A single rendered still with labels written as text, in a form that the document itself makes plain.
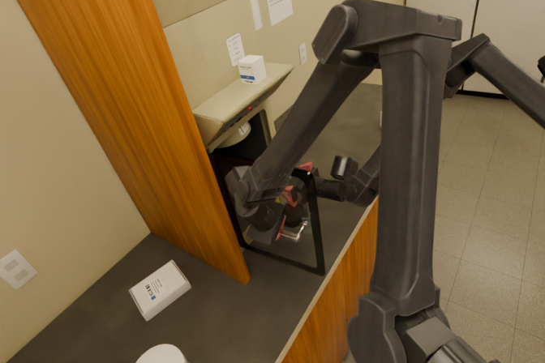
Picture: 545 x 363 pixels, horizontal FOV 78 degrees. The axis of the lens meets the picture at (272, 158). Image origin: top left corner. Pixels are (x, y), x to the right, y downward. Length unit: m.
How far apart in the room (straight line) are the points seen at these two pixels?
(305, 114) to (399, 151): 0.18
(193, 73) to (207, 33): 0.10
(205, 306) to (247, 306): 0.13
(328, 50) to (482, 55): 0.54
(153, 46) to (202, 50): 0.22
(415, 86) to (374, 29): 0.08
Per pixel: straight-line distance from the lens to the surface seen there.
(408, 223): 0.40
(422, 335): 0.44
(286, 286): 1.12
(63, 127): 1.19
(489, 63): 0.91
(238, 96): 0.88
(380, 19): 0.41
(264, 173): 0.63
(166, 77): 0.70
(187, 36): 0.85
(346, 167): 0.96
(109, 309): 1.30
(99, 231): 1.36
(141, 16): 0.68
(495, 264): 2.45
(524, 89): 0.86
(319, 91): 0.49
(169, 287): 1.19
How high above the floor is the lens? 1.87
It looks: 36 degrees down
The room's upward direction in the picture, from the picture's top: 12 degrees counter-clockwise
